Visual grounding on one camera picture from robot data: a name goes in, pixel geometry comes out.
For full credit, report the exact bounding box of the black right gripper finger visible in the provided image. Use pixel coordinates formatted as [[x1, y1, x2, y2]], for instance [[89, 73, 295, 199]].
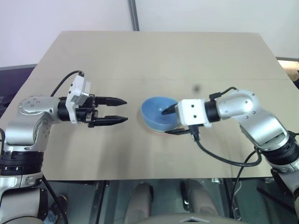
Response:
[[161, 103, 178, 115], [164, 127, 187, 136]]

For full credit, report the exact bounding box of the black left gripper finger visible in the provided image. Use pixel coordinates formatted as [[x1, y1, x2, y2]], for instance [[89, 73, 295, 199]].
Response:
[[94, 115, 129, 127], [94, 96, 128, 107]]

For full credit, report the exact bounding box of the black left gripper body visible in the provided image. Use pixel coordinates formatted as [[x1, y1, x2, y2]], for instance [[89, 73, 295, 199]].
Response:
[[76, 94, 98, 128]]

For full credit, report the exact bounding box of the blue bowl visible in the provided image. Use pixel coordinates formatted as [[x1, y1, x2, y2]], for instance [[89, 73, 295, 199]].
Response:
[[140, 96, 180, 132]]

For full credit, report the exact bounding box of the dark blue furniture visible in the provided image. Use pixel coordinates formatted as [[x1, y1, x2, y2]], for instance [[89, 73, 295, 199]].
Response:
[[0, 63, 37, 110]]

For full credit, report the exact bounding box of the grey metal pole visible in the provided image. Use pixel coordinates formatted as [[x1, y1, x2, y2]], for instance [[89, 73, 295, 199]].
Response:
[[128, 0, 140, 32]]

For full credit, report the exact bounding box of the grey robot chest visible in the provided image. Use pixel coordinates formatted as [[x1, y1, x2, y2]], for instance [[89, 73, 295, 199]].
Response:
[[139, 215, 235, 224]]

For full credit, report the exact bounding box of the black sneaker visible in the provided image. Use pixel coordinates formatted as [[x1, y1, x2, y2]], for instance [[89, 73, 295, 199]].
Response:
[[46, 194, 69, 224]]

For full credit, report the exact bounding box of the peach coloured object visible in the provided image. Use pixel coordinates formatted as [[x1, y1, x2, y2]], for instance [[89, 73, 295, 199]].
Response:
[[277, 56, 299, 90]]

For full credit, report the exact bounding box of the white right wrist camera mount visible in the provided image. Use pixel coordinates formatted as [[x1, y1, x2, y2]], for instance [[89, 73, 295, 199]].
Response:
[[176, 98, 213, 128]]

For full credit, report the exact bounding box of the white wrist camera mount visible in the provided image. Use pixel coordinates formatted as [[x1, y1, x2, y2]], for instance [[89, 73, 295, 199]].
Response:
[[176, 98, 213, 128], [65, 75, 92, 126]]

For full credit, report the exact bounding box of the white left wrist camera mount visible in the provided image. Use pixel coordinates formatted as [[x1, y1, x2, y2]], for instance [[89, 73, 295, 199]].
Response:
[[65, 75, 92, 126]]

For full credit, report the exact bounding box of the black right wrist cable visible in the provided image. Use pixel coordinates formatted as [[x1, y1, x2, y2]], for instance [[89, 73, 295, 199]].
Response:
[[191, 126, 265, 167]]

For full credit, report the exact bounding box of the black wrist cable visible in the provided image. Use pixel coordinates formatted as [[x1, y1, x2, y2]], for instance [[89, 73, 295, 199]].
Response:
[[191, 126, 265, 167], [50, 70, 85, 97]]

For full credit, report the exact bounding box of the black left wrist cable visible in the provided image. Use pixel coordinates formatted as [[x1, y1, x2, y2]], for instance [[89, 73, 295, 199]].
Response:
[[50, 70, 85, 97]]

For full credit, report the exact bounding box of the thin black hanging cable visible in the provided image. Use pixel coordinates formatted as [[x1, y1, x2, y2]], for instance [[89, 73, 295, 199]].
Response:
[[229, 151, 258, 224]]

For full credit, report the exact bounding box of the black table frame leg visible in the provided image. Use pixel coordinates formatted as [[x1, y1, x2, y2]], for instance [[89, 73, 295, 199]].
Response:
[[90, 180, 110, 224]]

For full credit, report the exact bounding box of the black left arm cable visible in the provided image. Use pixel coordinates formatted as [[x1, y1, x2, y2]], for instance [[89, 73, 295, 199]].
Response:
[[41, 175, 69, 224]]

